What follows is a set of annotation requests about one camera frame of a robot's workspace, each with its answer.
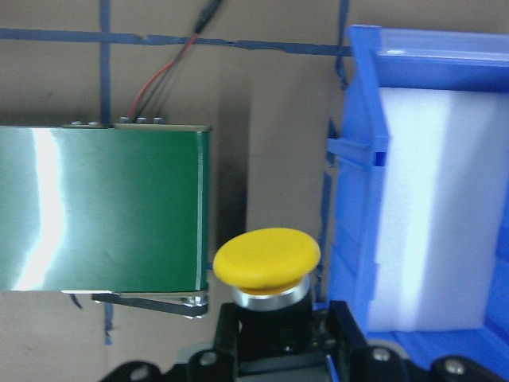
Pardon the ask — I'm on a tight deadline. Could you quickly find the yellow push button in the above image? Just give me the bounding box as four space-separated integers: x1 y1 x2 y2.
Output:
212 228 321 360

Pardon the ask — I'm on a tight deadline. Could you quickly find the green conveyor belt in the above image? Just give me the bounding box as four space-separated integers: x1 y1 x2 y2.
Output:
1 123 211 318

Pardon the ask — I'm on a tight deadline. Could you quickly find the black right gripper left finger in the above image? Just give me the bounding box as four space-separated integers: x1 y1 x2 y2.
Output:
212 302 240 374

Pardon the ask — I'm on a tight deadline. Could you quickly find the red black conveyor wire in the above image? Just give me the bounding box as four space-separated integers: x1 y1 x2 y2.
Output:
127 0 223 120

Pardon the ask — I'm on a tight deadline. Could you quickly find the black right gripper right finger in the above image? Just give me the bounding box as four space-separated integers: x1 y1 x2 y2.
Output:
326 301 368 376

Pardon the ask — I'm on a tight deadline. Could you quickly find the white foam pad right bin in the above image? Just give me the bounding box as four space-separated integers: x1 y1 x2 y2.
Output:
367 88 508 332

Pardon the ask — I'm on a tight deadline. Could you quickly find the blue bin right side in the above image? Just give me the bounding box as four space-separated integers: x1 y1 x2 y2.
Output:
328 25 508 378

